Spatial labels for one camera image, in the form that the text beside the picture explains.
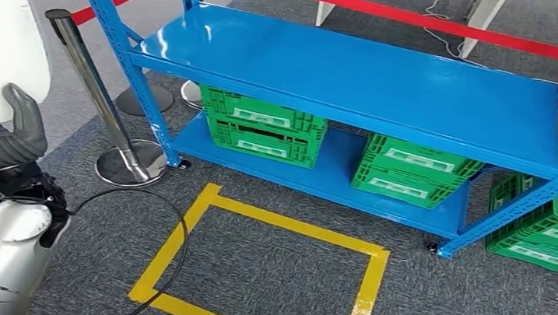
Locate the yellow floor tape square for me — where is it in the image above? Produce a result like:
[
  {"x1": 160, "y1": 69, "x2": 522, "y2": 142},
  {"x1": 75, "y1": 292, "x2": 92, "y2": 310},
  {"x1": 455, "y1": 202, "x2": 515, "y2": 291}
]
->
[{"x1": 125, "y1": 175, "x2": 396, "y2": 315}]

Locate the white desk with metal bar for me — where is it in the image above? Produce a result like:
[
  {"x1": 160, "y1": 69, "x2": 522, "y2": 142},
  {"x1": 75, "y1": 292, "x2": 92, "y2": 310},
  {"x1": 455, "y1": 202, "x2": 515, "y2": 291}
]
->
[{"x1": 313, "y1": 0, "x2": 510, "y2": 63}]

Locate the dark round floor base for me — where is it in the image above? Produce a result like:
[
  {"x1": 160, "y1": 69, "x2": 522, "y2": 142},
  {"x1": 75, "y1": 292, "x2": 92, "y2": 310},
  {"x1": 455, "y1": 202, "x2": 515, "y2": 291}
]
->
[{"x1": 113, "y1": 81, "x2": 176, "y2": 121}]

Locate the pale round floor base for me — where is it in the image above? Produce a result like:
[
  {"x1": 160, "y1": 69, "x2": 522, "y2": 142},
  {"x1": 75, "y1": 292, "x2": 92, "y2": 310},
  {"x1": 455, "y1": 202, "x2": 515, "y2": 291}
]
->
[{"x1": 179, "y1": 79, "x2": 208, "y2": 110}]

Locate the chrome stanchion with round base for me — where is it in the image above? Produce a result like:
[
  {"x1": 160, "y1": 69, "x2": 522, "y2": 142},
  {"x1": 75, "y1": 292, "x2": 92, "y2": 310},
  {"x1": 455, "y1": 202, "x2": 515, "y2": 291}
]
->
[{"x1": 27, "y1": 7, "x2": 184, "y2": 192}]

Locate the blue metal shelf rack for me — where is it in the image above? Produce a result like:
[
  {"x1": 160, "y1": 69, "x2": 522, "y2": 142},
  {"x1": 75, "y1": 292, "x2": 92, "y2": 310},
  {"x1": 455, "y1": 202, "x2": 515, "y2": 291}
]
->
[{"x1": 37, "y1": 0, "x2": 558, "y2": 272}]

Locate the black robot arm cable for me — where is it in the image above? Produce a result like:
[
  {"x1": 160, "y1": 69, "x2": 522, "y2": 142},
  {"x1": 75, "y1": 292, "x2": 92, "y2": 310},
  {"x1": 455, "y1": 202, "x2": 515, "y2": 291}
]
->
[{"x1": 58, "y1": 182, "x2": 195, "y2": 315}]

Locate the white floor cable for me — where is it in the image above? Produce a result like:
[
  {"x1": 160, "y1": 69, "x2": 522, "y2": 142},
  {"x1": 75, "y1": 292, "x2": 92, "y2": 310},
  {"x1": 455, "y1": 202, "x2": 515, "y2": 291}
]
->
[{"x1": 417, "y1": 0, "x2": 558, "y2": 82}]

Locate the green open plastic crate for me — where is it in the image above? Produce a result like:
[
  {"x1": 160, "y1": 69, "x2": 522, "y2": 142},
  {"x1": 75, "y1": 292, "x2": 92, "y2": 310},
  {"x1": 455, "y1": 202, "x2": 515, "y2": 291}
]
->
[{"x1": 485, "y1": 139, "x2": 558, "y2": 244}]

